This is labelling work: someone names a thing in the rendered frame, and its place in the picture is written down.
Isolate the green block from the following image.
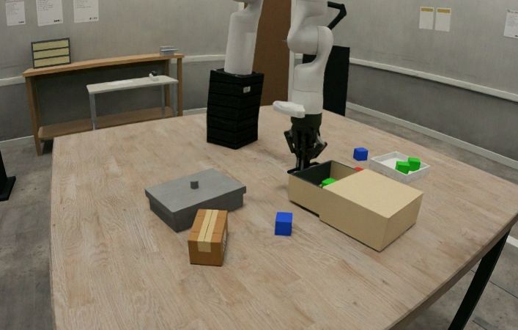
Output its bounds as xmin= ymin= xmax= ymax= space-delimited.
xmin=395 ymin=161 xmax=410 ymax=175
xmin=322 ymin=178 xmax=337 ymax=187
xmin=407 ymin=157 xmax=421 ymax=172

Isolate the blue block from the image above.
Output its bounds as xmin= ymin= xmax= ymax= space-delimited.
xmin=275 ymin=212 xmax=293 ymax=236
xmin=353 ymin=147 xmax=369 ymax=161

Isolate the brown cardboard box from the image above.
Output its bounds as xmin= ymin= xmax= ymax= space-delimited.
xmin=188 ymin=209 xmax=228 ymax=266

